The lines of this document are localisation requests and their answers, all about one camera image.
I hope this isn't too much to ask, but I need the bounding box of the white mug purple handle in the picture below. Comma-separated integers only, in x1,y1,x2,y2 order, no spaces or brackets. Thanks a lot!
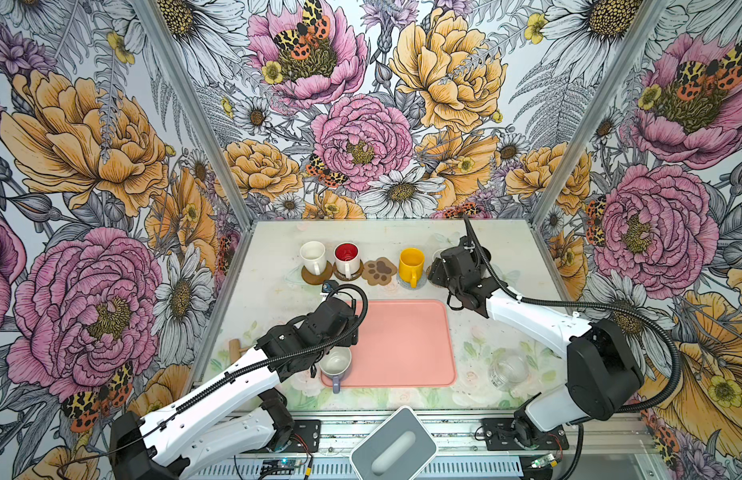
319,347,352,394

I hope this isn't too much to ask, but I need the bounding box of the yellow mug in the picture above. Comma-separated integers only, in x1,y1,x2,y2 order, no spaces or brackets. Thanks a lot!
398,248,425,286

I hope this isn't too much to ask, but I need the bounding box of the matte brown round coaster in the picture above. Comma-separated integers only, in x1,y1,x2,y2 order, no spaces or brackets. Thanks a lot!
300,262,333,286

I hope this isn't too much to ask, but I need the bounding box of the brown paw print coaster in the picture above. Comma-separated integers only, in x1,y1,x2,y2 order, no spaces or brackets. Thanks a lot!
361,257,398,286

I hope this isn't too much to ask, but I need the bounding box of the white mug off tray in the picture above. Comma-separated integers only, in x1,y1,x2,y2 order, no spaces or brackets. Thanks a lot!
299,241,327,276

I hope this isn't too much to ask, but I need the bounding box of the white mug red inside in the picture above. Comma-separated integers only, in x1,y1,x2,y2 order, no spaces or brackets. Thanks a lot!
334,242,361,276

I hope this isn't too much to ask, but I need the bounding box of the grey blue round coaster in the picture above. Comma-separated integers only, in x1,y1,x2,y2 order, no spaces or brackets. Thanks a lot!
396,274,427,291

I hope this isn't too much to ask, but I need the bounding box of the glossy brown round coaster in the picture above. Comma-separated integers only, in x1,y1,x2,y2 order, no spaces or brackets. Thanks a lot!
333,263,364,282

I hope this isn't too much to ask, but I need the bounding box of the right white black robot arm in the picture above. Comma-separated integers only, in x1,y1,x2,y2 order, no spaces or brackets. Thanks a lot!
428,224,682,449

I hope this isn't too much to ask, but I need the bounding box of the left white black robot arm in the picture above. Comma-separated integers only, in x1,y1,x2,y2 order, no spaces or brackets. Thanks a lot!
108,284,369,479

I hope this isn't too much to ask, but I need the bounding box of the clear glass cup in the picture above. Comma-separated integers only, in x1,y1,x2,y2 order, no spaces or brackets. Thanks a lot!
488,352,529,391

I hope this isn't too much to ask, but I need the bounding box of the small wooden mallet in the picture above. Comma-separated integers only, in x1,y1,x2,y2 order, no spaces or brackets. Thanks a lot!
228,338,246,364

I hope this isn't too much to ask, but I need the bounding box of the pink rectangular tray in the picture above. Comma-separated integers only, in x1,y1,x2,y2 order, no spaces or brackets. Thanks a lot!
339,300,457,389

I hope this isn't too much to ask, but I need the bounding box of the green circuit board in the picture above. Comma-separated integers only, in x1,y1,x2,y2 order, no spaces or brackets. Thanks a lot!
260,458,298,476

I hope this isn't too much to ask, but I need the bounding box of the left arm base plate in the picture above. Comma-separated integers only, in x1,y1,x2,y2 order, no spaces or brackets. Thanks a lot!
268,419,322,454

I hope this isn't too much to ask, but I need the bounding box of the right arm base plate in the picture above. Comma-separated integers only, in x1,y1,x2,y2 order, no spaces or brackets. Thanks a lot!
477,417,570,451

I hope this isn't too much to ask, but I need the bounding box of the aluminium front rail frame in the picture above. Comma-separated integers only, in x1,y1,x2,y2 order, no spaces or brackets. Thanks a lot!
139,407,666,480

